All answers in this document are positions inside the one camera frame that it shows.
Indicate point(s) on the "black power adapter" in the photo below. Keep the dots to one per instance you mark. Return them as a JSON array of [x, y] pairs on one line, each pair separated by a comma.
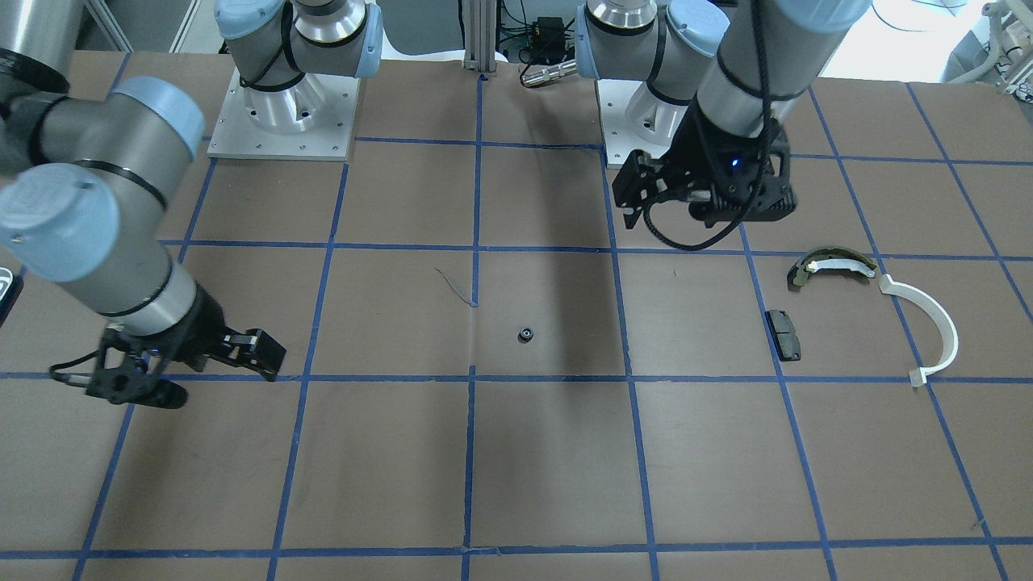
[[548, 39]]

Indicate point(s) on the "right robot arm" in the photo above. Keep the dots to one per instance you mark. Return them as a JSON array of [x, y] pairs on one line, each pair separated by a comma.
[[371, 215]]

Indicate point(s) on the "aluminium frame post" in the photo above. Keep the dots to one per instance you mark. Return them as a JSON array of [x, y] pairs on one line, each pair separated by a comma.
[[479, 36]]

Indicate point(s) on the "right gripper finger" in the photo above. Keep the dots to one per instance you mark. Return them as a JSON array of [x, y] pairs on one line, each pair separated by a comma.
[[253, 349]]

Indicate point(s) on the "olive brake shoe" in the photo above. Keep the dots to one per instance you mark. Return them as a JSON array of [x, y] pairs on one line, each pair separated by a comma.
[[829, 258]]

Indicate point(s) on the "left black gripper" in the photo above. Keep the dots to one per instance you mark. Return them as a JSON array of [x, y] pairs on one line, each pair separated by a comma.
[[196, 328]]

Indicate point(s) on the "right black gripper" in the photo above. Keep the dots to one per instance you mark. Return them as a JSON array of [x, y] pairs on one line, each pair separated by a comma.
[[700, 155]]

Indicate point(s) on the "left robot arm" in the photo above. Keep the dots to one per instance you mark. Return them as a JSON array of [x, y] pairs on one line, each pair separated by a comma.
[[744, 72]]

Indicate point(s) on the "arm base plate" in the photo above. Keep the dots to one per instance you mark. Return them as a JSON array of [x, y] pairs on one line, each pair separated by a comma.
[[312, 121], [632, 118]]

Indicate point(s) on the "silver cylindrical connector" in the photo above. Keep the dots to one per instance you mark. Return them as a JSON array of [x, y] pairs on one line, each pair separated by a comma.
[[548, 74]]

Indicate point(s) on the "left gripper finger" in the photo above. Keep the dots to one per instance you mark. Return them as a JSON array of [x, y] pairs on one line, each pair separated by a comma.
[[637, 188]]

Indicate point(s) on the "black brake pad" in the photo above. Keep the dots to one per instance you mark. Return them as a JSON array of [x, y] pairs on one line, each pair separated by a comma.
[[784, 335]]

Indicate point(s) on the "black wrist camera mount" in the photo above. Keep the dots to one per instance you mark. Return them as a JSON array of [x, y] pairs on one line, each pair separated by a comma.
[[730, 164]]

